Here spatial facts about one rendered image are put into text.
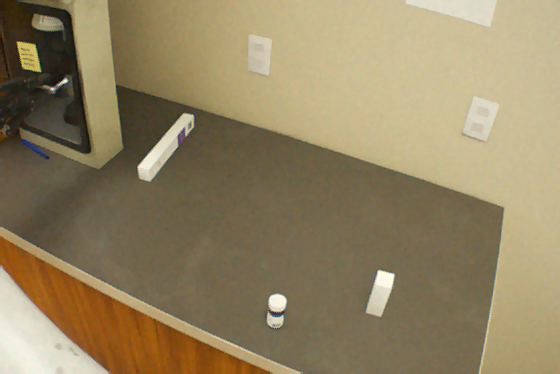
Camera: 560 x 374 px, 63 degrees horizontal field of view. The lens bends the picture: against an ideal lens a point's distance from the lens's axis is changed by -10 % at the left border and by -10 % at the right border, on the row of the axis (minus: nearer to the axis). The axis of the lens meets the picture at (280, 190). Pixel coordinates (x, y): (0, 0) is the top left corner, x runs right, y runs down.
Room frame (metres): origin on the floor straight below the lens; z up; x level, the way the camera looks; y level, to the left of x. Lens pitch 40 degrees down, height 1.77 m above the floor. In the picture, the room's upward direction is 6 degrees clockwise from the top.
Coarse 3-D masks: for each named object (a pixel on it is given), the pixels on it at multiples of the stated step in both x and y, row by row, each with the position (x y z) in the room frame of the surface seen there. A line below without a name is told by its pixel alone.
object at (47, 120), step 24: (0, 0) 1.08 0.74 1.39; (0, 24) 1.08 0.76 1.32; (24, 24) 1.05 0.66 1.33; (48, 24) 1.01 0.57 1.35; (48, 48) 1.02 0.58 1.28; (72, 48) 0.99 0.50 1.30; (24, 72) 1.06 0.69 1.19; (48, 72) 1.02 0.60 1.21; (72, 72) 0.99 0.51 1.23; (24, 96) 1.07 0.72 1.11; (48, 96) 1.03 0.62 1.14; (72, 96) 1.00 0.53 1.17; (24, 120) 1.08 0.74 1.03; (48, 120) 1.04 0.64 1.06; (72, 120) 1.00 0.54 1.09; (72, 144) 1.01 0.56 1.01
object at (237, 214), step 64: (128, 128) 1.20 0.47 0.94; (192, 128) 1.23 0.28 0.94; (256, 128) 1.26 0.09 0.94; (0, 192) 0.87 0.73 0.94; (64, 192) 0.89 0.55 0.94; (128, 192) 0.92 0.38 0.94; (192, 192) 0.95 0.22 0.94; (256, 192) 0.97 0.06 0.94; (320, 192) 1.00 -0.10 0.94; (384, 192) 1.02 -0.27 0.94; (448, 192) 1.05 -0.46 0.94; (64, 256) 0.68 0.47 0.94; (128, 256) 0.71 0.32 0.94; (192, 256) 0.73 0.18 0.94; (256, 256) 0.75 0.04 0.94; (320, 256) 0.77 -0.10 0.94; (384, 256) 0.79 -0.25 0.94; (448, 256) 0.81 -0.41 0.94; (192, 320) 0.56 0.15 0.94; (256, 320) 0.58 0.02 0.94; (320, 320) 0.60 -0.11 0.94; (384, 320) 0.61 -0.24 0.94; (448, 320) 0.62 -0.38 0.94
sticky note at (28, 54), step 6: (18, 42) 1.06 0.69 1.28; (18, 48) 1.06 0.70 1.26; (24, 48) 1.05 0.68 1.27; (30, 48) 1.04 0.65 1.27; (24, 54) 1.05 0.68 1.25; (30, 54) 1.04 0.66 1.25; (36, 54) 1.04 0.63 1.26; (24, 60) 1.06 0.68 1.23; (30, 60) 1.05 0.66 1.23; (36, 60) 1.04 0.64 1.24; (24, 66) 1.06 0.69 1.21; (30, 66) 1.05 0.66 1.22; (36, 66) 1.04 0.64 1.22
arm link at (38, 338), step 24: (0, 288) 0.26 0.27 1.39; (0, 312) 0.24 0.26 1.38; (24, 312) 0.25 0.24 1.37; (0, 336) 0.21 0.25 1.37; (24, 336) 0.22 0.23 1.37; (48, 336) 0.24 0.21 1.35; (0, 360) 0.20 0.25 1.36; (24, 360) 0.20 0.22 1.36; (48, 360) 0.21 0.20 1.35; (72, 360) 0.22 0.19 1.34
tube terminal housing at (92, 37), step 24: (24, 0) 1.06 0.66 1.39; (96, 0) 1.06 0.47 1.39; (96, 24) 1.06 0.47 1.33; (96, 48) 1.05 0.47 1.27; (96, 72) 1.04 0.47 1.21; (96, 96) 1.03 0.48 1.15; (96, 120) 1.02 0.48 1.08; (48, 144) 1.06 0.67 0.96; (96, 144) 1.01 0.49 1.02; (120, 144) 1.09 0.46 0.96; (96, 168) 1.00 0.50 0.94
